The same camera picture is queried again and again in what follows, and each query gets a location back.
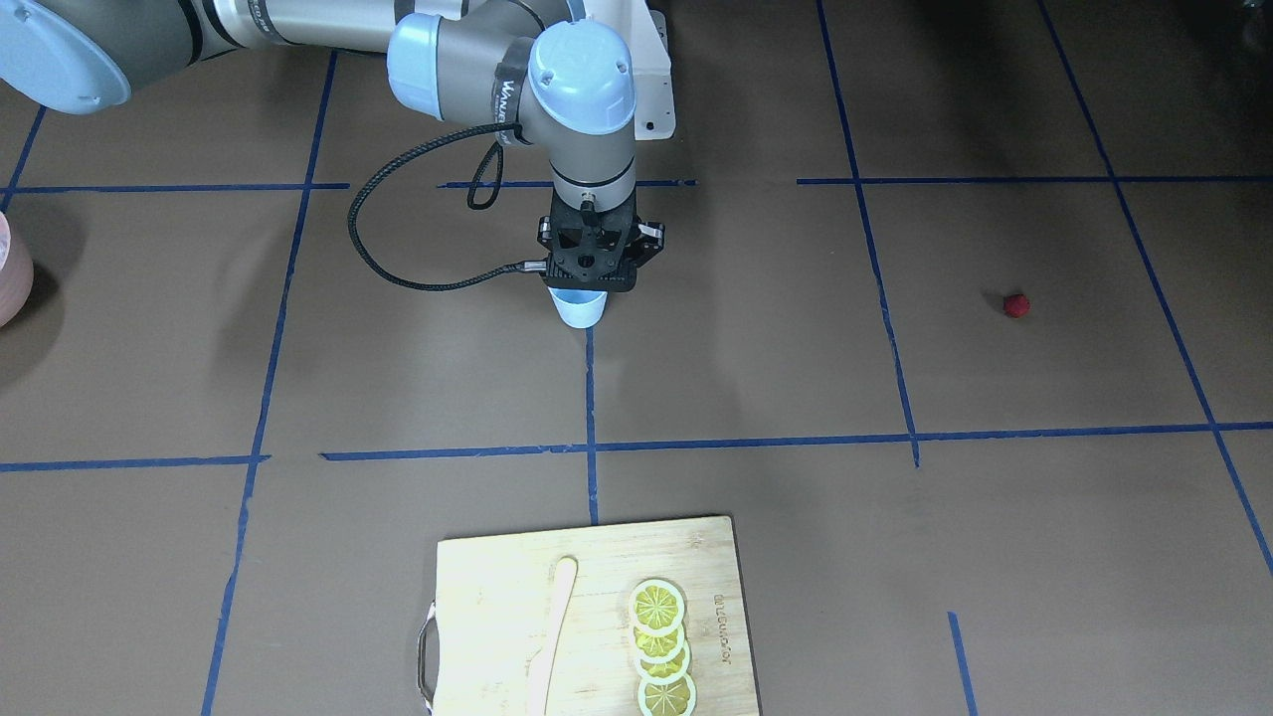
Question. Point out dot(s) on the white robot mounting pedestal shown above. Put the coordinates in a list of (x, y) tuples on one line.
[(644, 29)]

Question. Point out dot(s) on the bamboo cutting board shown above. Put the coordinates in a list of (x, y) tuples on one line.
[(490, 613)]

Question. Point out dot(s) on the red strawberry on table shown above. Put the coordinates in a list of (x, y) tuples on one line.
[(1016, 305)]

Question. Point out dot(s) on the light blue plastic cup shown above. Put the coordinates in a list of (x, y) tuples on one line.
[(577, 308)]

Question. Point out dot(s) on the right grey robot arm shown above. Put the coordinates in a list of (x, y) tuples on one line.
[(541, 71)]

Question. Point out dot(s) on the pink bowl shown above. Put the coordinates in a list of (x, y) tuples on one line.
[(17, 272)]

